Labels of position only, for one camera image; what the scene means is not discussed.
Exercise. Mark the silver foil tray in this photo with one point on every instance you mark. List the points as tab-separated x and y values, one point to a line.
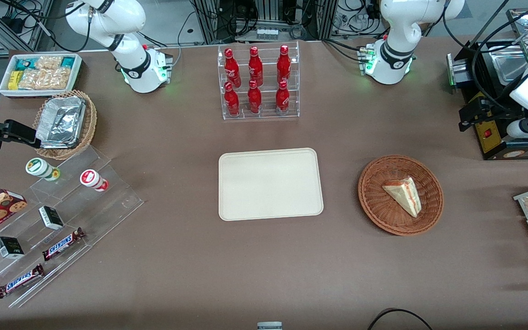
60	121

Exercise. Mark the clear acrylic stepped stand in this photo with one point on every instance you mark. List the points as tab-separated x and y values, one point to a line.
108	206

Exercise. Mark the round brown wicker basket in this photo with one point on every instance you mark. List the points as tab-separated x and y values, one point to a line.
378	201

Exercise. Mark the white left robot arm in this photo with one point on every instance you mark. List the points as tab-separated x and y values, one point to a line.
394	41

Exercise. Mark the yellow snack packet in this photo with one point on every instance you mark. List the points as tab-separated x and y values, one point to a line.
14	80

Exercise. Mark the white rectangular snack bin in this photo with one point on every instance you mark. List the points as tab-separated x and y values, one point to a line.
5	91

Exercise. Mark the small black box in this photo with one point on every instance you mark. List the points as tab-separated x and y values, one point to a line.
9	247
51	217

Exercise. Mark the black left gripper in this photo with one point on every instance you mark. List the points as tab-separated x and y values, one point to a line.
494	106

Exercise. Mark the cream rectangular plastic tray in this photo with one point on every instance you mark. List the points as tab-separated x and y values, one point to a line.
271	183

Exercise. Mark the triangular sandwich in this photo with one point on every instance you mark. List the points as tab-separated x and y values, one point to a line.
406	195

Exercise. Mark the green lid yogurt cup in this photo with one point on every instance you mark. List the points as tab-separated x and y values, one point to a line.
39	167

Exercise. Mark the red cola bottle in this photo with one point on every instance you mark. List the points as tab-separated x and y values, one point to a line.
283	64
232	101
254	98
231	66
282	98
255	66

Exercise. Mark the Snickers chocolate bar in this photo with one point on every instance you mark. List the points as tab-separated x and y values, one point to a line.
19	281
62	244

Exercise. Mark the grey metal block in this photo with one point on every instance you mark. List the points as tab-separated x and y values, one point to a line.
269	326

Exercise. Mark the oval light wicker basket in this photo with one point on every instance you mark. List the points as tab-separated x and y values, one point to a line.
90	123

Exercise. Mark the clear bag of crackers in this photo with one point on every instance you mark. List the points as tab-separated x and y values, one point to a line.
44	79
48	63

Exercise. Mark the teal snack packet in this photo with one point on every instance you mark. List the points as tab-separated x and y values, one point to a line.
68	62
24	63

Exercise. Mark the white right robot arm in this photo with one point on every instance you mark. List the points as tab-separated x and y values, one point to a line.
135	64

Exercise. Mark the clear acrylic bottle rack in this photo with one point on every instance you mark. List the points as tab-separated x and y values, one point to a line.
264	114

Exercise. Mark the red lid yogurt cup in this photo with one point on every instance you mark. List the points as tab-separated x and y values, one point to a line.
92	178

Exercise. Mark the black appliance with yellow label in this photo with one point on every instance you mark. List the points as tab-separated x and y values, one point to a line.
502	142

